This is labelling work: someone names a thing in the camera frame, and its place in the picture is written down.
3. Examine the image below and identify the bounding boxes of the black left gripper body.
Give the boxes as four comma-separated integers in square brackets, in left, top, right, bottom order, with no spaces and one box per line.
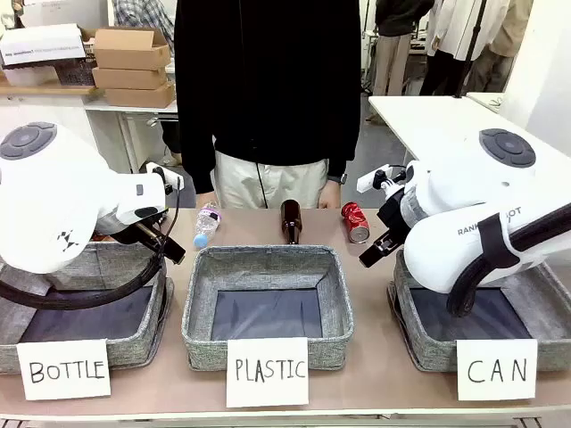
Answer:
[111,217,158,247]

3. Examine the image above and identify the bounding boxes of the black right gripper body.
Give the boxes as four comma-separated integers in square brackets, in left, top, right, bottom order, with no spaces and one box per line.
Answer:
[377,193,412,240]

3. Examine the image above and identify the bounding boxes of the crushed red cola can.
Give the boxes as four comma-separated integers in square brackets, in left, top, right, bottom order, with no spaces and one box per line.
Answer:
[340,201,372,244]

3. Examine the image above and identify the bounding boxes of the person left forearm black sleeve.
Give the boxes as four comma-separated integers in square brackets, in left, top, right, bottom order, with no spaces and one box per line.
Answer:
[327,106,362,178]

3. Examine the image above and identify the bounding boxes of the person right forearm black sleeve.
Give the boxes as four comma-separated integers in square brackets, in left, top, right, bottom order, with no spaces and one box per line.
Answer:
[176,106,217,195]

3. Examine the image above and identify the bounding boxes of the grey fabric basket plastic label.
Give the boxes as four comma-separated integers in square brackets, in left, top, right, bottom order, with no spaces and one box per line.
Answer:
[180,243,356,373]

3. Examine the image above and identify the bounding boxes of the grey fabric basket bottle label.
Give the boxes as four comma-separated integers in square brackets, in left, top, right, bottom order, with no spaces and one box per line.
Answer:
[0,242,176,376]

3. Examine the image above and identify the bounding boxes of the grey fabric basket can label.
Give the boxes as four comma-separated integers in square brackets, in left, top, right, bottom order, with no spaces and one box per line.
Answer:
[386,249,571,374]

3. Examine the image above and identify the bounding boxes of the white paper sign CAN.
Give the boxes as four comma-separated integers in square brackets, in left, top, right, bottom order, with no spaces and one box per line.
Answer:
[455,338,539,402]

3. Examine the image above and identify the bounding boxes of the person left hand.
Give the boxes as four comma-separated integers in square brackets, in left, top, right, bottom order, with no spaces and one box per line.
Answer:
[318,179,343,210]

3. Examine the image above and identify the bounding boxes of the clear plastic bottle blue cap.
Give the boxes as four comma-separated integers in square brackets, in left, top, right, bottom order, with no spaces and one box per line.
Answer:
[192,201,223,250]

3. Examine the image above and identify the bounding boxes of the brown glass bottle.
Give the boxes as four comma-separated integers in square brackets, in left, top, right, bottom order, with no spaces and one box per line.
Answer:
[279,199,304,246]

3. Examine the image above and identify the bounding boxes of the person beige trousers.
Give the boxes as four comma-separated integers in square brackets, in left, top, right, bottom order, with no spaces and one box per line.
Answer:
[213,149,331,210]

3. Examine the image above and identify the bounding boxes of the large white table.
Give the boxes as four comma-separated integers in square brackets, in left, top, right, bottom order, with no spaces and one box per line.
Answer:
[368,92,571,180]

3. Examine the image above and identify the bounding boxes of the white desk with legs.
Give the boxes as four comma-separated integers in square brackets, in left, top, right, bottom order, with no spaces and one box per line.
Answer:
[83,98,180,176]

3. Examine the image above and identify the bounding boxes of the flat brown cardboard box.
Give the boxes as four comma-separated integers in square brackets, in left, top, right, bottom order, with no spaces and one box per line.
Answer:
[91,66,169,91]
[103,81,177,110]

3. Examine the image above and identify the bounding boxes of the white paper sign PLASTIC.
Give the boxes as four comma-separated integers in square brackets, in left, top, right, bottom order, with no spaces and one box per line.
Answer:
[225,336,310,409]

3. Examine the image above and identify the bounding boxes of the white paper sign BOTTLE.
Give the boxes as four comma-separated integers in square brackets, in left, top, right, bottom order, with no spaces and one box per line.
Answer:
[16,338,112,401]

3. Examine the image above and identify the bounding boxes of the wooden shelf board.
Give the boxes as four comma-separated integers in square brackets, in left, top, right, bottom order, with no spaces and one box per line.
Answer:
[0,83,106,97]

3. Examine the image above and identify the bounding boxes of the black mesh crate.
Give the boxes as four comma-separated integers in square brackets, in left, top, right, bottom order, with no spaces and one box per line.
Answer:
[54,56,98,87]

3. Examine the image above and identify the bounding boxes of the bystander dark top beige trousers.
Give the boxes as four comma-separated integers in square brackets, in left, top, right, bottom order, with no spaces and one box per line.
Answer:
[371,0,435,97]

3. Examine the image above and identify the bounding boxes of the bystander in white coat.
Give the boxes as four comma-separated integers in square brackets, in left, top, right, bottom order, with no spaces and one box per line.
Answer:
[418,0,508,97]

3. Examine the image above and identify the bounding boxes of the open brown cardboard box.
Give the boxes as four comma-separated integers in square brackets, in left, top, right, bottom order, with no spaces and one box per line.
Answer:
[92,27,172,71]

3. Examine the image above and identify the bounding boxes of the person torso black sweater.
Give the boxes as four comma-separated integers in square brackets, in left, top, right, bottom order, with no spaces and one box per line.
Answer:
[173,0,363,195]

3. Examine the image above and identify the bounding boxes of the black tripod pole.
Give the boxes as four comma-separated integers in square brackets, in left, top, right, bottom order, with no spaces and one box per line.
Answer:
[453,0,491,100]

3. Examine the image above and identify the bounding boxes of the white plastic container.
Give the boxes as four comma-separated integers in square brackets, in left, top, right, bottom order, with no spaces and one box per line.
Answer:
[1,65,60,87]

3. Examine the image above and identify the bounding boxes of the bystander in tan jacket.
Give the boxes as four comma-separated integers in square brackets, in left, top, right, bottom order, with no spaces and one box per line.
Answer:
[466,0,534,94]

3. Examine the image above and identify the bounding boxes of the white printed cardboard box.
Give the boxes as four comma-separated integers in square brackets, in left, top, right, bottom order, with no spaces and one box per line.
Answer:
[0,22,87,69]

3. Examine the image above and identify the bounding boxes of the bystander in plaid shirt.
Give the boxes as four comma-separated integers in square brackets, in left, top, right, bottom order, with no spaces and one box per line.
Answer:
[111,0,176,54]

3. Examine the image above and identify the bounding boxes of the plain white box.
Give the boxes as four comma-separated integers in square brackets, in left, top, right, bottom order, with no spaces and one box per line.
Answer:
[21,0,109,29]

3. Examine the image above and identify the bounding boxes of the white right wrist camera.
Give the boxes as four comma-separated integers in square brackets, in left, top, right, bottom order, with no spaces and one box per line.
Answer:
[356,164,405,197]

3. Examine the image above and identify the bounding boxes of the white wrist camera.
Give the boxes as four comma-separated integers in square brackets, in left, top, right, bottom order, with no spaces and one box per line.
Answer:
[145,161,180,195]
[356,164,405,197]

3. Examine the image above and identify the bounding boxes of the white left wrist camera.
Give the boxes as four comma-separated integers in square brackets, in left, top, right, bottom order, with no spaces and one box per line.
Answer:
[145,161,180,195]

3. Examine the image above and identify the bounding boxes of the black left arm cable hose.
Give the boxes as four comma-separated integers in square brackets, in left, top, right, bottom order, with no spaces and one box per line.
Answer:
[0,176,186,311]

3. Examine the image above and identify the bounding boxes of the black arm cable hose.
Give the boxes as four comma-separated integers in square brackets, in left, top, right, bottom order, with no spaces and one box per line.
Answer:
[446,202,571,319]
[0,176,186,311]

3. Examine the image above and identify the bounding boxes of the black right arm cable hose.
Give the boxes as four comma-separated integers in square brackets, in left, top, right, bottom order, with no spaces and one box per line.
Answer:
[446,202,571,319]

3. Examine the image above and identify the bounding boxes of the thin black hanging cord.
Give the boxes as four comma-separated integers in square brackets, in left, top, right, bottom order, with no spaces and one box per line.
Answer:
[254,160,269,210]

